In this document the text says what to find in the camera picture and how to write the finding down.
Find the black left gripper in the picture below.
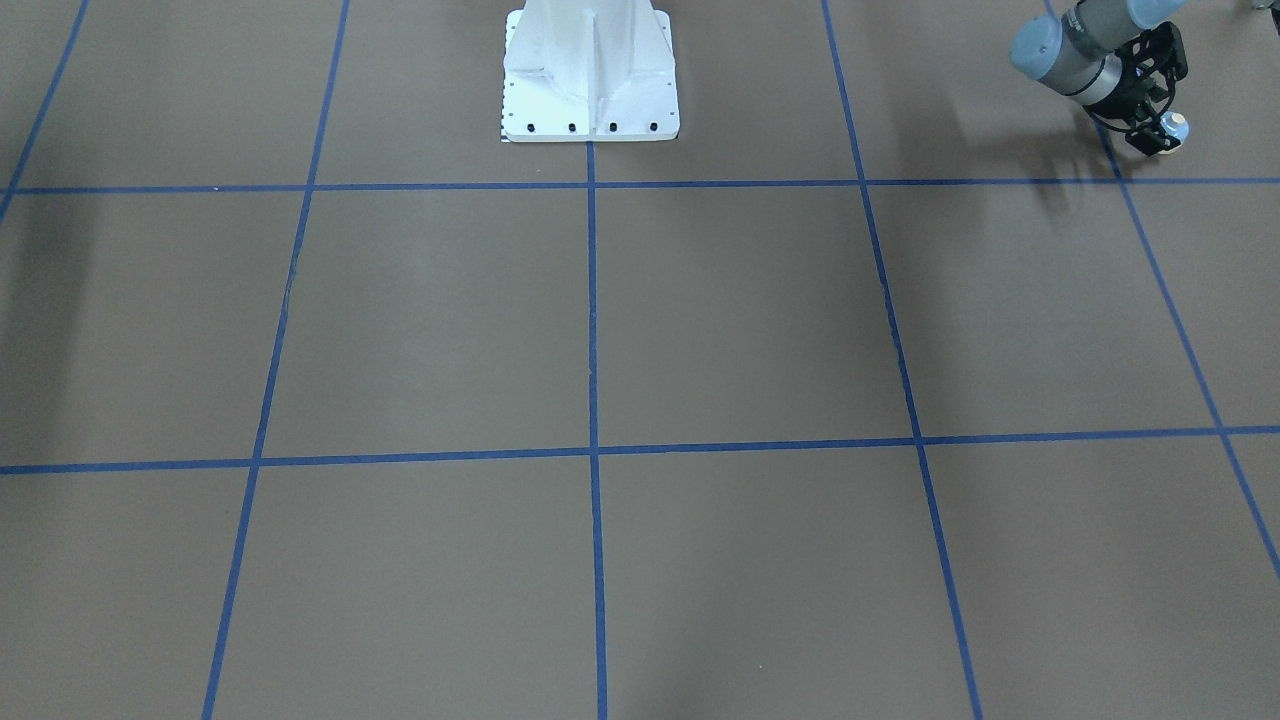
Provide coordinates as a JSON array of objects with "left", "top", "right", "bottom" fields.
[{"left": 1096, "top": 22, "right": 1190, "bottom": 158}]

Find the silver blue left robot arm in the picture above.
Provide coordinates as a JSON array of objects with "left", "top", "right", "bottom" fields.
[{"left": 1009, "top": 1, "right": 1190, "bottom": 156}]

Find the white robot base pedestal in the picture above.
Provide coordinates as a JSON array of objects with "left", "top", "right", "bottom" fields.
[{"left": 500, "top": 1, "right": 681, "bottom": 143}]

